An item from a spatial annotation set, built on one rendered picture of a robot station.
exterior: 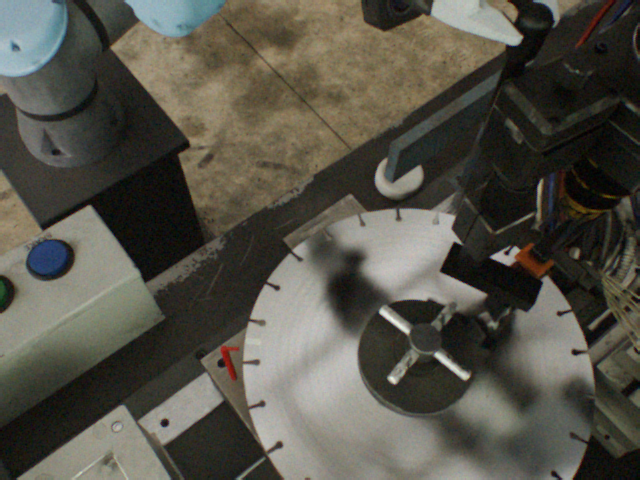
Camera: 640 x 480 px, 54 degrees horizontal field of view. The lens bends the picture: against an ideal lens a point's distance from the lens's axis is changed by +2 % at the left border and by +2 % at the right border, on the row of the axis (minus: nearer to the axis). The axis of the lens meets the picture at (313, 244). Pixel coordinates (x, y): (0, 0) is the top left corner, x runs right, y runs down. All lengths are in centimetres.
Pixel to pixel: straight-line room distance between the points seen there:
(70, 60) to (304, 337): 49
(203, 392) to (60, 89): 43
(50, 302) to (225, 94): 139
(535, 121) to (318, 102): 165
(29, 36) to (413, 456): 64
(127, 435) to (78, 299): 16
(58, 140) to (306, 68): 125
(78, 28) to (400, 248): 50
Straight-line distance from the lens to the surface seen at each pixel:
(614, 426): 82
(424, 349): 56
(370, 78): 208
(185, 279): 87
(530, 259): 66
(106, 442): 66
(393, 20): 52
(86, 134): 97
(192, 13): 52
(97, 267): 73
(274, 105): 199
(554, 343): 65
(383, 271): 64
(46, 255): 75
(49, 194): 99
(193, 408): 80
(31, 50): 86
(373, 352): 60
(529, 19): 39
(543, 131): 38
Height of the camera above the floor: 153
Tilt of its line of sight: 63 degrees down
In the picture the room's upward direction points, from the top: 2 degrees clockwise
